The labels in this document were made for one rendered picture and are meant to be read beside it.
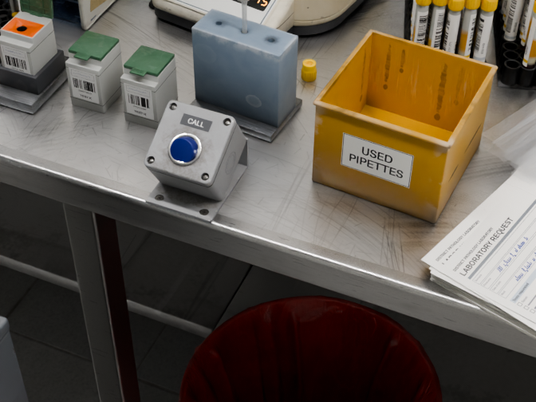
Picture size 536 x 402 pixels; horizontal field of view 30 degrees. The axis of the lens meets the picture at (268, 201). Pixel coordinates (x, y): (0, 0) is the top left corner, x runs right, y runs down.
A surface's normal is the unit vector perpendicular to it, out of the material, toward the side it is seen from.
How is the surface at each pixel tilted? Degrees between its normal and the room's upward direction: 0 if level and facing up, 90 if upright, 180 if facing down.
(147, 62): 0
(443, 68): 90
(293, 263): 90
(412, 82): 90
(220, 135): 30
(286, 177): 0
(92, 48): 0
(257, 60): 90
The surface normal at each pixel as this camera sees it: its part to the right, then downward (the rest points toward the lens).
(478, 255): 0.00, -0.72
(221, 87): -0.48, 0.61
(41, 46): 0.92, 0.28
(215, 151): -0.19, -0.30
